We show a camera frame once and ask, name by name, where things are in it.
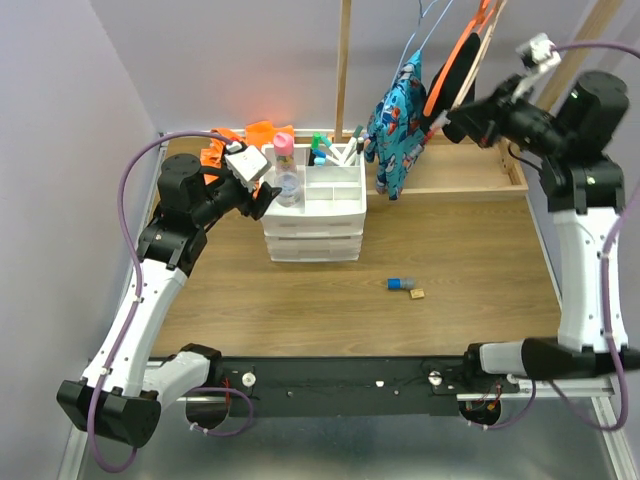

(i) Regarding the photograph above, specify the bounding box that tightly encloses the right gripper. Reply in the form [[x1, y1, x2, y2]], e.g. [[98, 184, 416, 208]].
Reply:
[[448, 73, 573, 160]]

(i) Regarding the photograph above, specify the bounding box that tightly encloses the clear jar of paperclips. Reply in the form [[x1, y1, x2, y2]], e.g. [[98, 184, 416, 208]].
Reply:
[[275, 172, 302, 207]]

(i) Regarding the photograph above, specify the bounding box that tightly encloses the pink capped pen tube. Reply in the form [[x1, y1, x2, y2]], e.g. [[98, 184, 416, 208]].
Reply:
[[273, 132, 297, 173]]

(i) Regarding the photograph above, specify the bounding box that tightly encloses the white plastic drawer organizer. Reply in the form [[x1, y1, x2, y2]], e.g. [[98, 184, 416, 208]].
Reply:
[[261, 144, 367, 263]]

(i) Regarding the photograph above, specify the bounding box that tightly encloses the blue capped white marker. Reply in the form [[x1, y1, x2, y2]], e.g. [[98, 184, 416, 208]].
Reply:
[[312, 149, 341, 166]]

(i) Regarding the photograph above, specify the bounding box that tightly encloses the black green highlighter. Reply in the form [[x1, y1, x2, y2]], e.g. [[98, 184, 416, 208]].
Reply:
[[307, 132, 323, 166]]

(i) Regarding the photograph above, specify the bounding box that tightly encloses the teal capped white marker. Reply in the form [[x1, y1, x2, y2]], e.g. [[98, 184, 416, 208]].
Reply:
[[320, 135, 345, 164]]

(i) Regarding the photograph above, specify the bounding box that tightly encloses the black capped white marker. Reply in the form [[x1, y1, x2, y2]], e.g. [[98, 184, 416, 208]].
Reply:
[[353, 137, 366, 165]]

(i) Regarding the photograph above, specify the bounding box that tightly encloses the green capped white marker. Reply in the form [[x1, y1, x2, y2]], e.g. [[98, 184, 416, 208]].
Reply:
[[340, 125, 363, 166]]

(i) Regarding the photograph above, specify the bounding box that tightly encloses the blue grey stamp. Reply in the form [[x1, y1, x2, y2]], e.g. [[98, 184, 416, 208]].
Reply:
[[387, 277, 415, 291]]

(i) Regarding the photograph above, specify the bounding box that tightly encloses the small tan eraser block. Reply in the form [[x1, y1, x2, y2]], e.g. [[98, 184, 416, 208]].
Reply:
[[409, 288, 425, 300]]

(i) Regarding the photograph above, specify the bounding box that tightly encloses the orange red pen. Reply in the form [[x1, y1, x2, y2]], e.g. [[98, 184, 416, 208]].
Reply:
[[403, 110, 449, 171]]

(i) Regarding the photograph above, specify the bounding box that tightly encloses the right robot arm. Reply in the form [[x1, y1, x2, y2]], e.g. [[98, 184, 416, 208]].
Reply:
[[447, 70, 639, 392]]

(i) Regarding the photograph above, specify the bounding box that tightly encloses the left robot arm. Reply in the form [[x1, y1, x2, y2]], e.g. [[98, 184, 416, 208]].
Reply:
[[57, 146, 280, 448]]

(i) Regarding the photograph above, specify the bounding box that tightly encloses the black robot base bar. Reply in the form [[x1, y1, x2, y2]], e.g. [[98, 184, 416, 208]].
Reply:
[[204, 355, 519, 418]]

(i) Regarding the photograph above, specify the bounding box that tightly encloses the black garment on hanger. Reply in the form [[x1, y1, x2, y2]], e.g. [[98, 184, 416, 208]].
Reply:
[[420, 33, 481, 144]]

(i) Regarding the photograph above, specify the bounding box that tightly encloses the blue patterned shirt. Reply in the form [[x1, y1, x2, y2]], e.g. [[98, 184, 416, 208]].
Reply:
[[364, 50, 427, 201]]

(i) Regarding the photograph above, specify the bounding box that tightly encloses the orange tie-dye cloth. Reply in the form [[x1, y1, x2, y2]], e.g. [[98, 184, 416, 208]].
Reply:
[[200, 120, 295, 168]]

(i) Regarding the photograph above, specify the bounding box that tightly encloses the wooden hanger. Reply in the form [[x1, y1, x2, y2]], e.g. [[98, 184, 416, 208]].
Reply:
[[452, 0, 507, 109]]

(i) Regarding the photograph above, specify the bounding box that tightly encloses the orange hanger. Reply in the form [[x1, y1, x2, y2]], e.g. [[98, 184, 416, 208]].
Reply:
[[423, 0, 492, 116]]

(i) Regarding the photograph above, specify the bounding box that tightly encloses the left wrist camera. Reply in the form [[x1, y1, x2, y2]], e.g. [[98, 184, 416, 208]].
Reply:
[[223, 141, 271, 193]]

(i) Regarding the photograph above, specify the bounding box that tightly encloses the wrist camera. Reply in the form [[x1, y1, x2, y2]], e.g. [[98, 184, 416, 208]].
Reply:
[[223, 141, 271, 193], [511, 33, 561, 102]]

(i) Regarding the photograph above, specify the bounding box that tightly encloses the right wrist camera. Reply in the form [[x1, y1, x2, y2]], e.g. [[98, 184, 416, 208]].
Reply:
[[511, 33, 561, 102]]

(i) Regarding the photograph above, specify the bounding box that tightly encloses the light blue wire hanger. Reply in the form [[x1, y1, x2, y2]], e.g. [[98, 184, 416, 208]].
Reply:
[[393, 0, 454, 79]]

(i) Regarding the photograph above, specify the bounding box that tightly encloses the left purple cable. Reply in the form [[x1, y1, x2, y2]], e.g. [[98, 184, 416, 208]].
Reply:
[[85, 130, 255, 474]]

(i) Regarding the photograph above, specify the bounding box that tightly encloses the purple cable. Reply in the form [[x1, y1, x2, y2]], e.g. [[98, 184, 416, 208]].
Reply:
[[85, 130, 255, 474], [464, 41, 640, 432]]

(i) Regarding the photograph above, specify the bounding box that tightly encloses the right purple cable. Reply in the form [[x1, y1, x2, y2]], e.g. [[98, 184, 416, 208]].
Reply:
[[464, 41, 640, 432]]

